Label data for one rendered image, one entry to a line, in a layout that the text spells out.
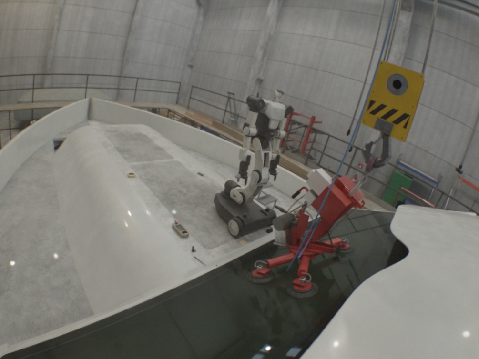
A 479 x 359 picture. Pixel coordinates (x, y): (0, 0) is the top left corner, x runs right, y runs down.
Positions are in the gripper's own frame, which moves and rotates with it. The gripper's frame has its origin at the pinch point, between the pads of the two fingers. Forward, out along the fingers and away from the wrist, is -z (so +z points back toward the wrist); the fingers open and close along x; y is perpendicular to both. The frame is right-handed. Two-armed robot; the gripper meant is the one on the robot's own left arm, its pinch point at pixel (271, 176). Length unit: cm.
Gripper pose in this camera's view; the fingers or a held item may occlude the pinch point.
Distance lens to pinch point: 263.6
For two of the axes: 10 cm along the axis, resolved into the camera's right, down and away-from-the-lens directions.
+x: 6.6, 2.7, -7.0
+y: 7.5, -0.8, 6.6
